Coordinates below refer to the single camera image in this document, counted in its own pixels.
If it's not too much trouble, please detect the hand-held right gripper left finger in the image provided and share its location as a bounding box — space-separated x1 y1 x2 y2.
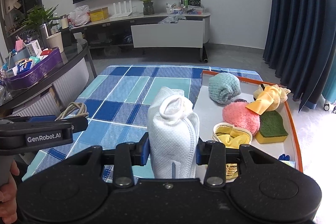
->
76 132 151 187

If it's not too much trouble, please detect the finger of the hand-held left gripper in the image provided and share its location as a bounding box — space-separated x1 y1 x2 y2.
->
0 115 57 124
54 116 89 133

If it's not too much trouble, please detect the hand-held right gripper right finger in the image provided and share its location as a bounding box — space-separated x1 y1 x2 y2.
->
196 137 263 187

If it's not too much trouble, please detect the white face mask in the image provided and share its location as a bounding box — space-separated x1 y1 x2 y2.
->
147 86 200 179

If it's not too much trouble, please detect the yellow striped towel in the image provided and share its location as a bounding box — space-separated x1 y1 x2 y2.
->
212 122 253 180

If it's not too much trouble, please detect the white box with orange edge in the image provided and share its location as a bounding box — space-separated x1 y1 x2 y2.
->
193 69 304 173

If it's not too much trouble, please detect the pink plush ball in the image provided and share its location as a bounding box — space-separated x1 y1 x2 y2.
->
222 98 260 135

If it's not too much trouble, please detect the light blue plush ball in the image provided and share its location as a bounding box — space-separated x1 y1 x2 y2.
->
208 72 242 105

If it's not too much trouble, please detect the yellow green sponge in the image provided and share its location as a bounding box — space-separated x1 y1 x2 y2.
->
255 110 289 145

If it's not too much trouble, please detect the yellow cloth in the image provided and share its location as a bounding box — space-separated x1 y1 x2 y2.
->
245 86 281 116

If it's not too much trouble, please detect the person's left hand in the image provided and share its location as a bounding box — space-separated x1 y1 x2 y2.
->
0 160 20 224

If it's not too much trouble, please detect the purple tray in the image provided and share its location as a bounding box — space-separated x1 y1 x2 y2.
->
2 47 64 91

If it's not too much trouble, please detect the blue checked tablecloth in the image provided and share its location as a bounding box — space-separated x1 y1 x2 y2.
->
21 64 263 183

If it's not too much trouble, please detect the group of packets in tray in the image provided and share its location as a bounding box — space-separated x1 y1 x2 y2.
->
1 40 53 79

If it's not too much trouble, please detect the round dark coffee table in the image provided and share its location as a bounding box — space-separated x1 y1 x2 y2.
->
0 38 96 120

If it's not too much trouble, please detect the white paper cup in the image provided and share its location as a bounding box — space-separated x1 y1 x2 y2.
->
46 32 64 54

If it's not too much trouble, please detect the steel tumbler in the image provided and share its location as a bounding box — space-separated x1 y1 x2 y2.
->
39 23 52 49

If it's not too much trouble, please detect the black rolled mat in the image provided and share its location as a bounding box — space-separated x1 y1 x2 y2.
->
201 46 210 63

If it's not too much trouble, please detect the green leafy plant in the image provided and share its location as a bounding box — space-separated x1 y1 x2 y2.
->
20 5 61 33

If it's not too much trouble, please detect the white plastic bag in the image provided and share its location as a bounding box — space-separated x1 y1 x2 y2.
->
68 5 91 27

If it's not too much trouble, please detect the yellow box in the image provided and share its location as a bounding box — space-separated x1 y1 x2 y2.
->
89 7 110 22

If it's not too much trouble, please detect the white tv cabinet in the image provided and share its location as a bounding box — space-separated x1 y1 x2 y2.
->
69 12 211 55

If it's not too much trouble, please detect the white router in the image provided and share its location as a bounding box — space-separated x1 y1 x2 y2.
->
110 1 133 19

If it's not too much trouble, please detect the pile of small packets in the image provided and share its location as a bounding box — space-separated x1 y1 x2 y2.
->
158 2 206 24

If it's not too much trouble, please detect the black green box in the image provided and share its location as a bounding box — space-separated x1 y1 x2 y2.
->
180 0 202 8

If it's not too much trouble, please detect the dark blue curtain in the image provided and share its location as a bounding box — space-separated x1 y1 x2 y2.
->
263 0 336 110

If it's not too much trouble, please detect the grey cable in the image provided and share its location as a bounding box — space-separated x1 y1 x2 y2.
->
55 102 89 120

